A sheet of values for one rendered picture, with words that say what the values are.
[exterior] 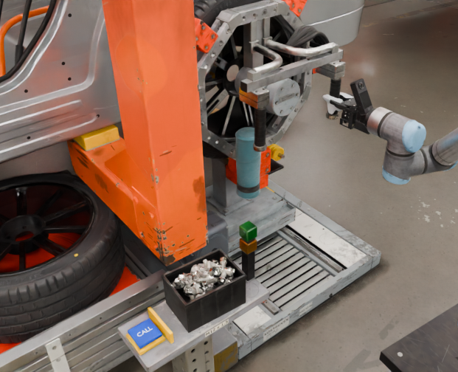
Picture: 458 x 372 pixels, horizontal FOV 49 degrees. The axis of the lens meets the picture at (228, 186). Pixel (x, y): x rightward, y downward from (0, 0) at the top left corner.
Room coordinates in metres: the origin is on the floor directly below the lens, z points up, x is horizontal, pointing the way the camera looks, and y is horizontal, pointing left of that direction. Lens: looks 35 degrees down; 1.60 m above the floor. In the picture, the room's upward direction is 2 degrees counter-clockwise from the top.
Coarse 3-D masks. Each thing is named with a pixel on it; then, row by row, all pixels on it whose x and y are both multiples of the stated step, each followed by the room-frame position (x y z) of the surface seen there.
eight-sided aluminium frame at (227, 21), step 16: (272, 0) 1.76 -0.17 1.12; (224, 16) 1.63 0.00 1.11; (240, 16) 1.63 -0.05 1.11; (256, 16) 1.67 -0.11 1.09; (288, 16) 1.76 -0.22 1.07; (224, 32) 1.59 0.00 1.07; (304, 48) 1.83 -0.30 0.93; (208, 64) 1.55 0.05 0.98; (304, 80) 1.82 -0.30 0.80; (304, 96) 1.82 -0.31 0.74; (272, 128) 1.77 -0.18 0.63; (224, 144) 1.58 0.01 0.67
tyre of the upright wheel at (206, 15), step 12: (204, 0) 1.68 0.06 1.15; (216, 0) 1.68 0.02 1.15; (228, 0) 1.71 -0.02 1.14; (240, 0) 1.74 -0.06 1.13; (252, 0) 1.77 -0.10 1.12; (204, 12) 1.65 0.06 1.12; (216, 12) 1.68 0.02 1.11; (204, 144) 1.63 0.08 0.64; (204, 156) 1.64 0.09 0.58; (216, 156) 1.66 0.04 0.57; (228, 156) 1.70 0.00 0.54
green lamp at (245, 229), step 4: (244, 224) 1.14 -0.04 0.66; (248, 224) 1.14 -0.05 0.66; (252, 224) 1.14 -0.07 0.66; (240, 228) 1.13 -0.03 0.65; (244, 228) 1.12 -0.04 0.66; (248, 228) 1.12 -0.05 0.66; (252, 228) 1.12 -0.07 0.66; (256, 228) 1.12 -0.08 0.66; (240, 232) 1.13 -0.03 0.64; (244, 232) 1.11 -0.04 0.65; (248, 232) 1.11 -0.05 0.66; (252, 232) 1.12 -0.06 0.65; (256, 232) 1.12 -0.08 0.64; (240, 236) 1.13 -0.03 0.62; (244, 236) 1.11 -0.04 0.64; (248, 236) 1.11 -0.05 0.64; (252, 236) 1.12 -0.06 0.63; (256, 236) 1.12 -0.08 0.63; (248, 240) 1.11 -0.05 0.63
